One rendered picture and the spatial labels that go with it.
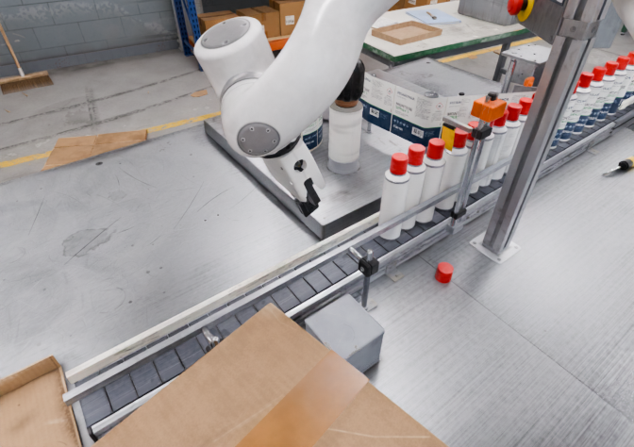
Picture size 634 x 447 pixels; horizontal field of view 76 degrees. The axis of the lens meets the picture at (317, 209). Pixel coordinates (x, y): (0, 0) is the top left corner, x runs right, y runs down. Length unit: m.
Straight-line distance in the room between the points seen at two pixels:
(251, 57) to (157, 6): 4.65
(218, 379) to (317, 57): 0.33
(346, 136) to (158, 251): 0.54
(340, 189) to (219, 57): 0.65
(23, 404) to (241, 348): 0.50
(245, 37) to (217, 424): 0.39
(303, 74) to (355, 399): 0.32
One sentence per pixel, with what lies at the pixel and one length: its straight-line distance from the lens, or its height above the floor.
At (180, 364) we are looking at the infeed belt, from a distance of 0.76.
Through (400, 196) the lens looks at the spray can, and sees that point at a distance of 0.84.
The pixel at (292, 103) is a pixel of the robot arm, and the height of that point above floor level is 1.33.
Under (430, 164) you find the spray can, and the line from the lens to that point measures 0.88.
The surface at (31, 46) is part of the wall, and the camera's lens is 5.11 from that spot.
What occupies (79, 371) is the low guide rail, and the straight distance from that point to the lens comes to 0.77.
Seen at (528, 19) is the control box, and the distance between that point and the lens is 0.91.
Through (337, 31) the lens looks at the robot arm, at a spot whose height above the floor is 1.39.
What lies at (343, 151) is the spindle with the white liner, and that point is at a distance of 1.08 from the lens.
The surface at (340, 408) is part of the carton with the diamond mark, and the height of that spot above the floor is 1.12.
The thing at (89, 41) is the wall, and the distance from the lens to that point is 5.11.
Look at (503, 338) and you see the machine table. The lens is 0.88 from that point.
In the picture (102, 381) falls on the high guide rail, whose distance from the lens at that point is 0.68.
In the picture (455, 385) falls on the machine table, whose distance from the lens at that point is 0.80.
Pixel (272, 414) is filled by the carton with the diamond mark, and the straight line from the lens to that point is 0.42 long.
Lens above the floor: 1.50
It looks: 39 degrees down
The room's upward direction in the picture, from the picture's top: straight up
